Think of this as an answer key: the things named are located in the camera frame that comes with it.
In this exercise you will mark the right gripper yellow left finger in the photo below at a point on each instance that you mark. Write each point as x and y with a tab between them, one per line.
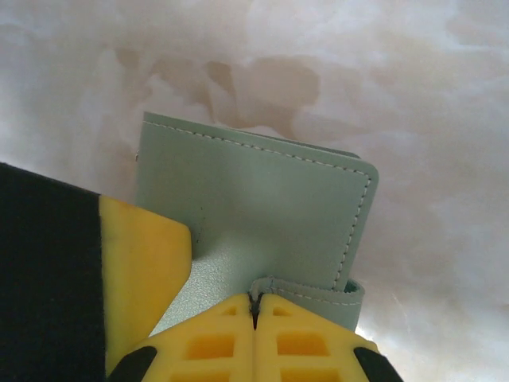
207	350

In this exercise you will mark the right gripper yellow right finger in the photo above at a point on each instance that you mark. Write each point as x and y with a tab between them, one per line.
310	350

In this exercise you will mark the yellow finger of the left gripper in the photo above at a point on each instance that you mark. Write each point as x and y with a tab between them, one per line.
131	254

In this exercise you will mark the mint green card holder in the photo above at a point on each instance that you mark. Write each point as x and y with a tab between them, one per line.
258	191

